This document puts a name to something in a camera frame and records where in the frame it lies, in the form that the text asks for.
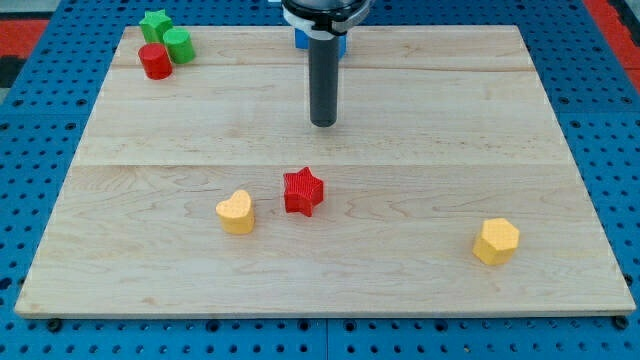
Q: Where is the green cylinder block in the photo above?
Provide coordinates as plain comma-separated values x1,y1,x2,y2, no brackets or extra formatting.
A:
163,27,196,64

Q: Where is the yellow hexagon block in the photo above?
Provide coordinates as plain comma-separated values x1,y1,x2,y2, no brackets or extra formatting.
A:
472,218,520,266

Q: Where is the blue block behind rod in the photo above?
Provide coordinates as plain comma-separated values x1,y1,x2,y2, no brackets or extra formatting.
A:
294,28,348,59

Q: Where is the green star block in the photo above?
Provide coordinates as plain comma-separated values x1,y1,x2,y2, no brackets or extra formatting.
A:
139,9,174,43

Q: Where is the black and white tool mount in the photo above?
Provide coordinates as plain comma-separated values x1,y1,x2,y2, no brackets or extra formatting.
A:
281,0,372,41

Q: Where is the red star block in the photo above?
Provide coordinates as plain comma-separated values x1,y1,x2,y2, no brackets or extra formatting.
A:
283,167,324,217

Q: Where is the light wooden board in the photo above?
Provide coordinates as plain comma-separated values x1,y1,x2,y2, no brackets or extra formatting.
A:
15,25,636,319

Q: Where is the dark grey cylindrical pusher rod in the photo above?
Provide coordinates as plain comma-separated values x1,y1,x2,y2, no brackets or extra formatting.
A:
308,37,339,127

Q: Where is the red cylinder block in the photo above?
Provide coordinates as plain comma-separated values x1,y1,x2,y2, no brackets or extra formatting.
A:
138,43,173,80

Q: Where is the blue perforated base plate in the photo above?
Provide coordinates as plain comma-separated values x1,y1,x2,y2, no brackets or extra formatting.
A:
1,0,639,359

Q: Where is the yellow heart block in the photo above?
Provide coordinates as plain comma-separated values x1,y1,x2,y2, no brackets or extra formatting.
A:
215,190,255,235

